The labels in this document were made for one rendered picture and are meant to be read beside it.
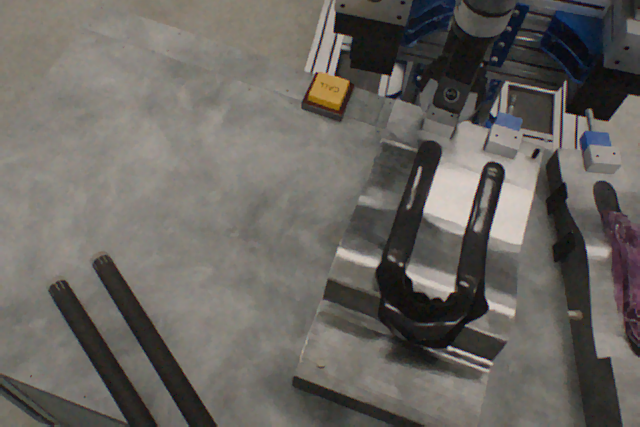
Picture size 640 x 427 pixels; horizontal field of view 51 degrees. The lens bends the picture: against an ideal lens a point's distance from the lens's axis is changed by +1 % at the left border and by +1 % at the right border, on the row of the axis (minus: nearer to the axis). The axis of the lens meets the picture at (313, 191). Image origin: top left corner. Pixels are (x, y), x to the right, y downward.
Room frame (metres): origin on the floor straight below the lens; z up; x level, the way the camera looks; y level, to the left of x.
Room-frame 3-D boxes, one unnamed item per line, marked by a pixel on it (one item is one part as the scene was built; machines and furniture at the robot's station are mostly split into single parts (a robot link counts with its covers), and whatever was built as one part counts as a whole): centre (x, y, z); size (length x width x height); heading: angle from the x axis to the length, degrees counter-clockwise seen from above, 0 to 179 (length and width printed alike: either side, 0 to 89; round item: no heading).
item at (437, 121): (0.74, -0.20, 0.89); 0.13 x 0.05 x 0.05; 167
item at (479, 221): (0.48, -0.20, 0.92); 0.35 x 0.16 x 0.09; 167
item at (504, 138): (0.72, -0.31, 0.89); 0.13 x 0.05 x 0.05; 167
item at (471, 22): (0.72, -0.20, 1.13); 0.08 x 0.08 x 0.05
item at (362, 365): (0.46, -0.19, 0.87); 0.50 x 0.26 x 0.14; 167
